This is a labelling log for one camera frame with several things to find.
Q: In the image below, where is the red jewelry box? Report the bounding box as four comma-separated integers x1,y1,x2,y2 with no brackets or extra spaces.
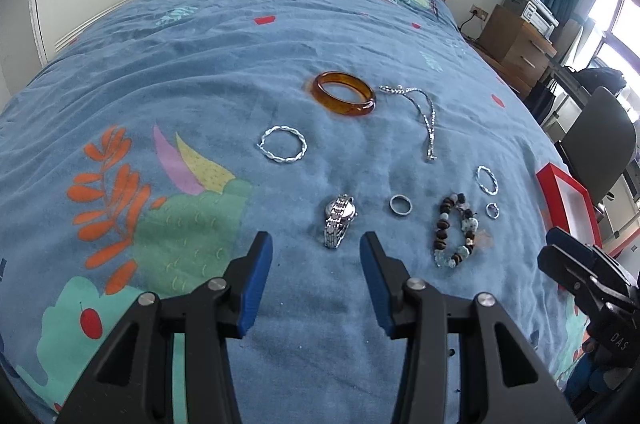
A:
536,163,602,246

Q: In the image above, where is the amber bangle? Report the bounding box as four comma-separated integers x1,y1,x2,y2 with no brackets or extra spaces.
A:
310,72,376,117

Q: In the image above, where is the grey chair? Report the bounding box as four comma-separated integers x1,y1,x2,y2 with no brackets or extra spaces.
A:
554,87,637,205

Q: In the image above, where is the beaded bracelet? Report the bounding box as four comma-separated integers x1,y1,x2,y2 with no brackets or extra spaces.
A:
432,192,481,269

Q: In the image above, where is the white printer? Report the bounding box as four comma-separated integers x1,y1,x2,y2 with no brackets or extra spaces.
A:
502,0,559,39

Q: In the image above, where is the grey band ring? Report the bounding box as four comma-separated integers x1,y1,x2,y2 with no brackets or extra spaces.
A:
388,194,414,220

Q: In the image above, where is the wall socket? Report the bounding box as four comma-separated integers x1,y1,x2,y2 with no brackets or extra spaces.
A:
470,6,488,22

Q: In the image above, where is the blue patterned bedspread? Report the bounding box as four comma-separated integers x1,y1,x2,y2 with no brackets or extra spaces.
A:
1,0,586,423

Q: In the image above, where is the small twisted silver bracelet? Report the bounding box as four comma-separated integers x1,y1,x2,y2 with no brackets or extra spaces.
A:
475,164,500,197

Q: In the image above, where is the silver chain necklace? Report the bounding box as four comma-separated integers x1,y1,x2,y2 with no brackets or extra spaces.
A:
378,83,438,163

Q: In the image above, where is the large twisted silver bracelet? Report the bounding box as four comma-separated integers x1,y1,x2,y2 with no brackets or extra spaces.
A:
257,125,308,166

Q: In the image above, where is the silver wristwatch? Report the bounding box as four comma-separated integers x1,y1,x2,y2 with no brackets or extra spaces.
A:
323,194,358,249

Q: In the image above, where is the dark backpack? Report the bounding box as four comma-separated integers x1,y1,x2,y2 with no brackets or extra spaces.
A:
574,67,627,95

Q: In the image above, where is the wooden drawer cabinet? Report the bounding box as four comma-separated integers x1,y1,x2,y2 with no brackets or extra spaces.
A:
476,4,556,98

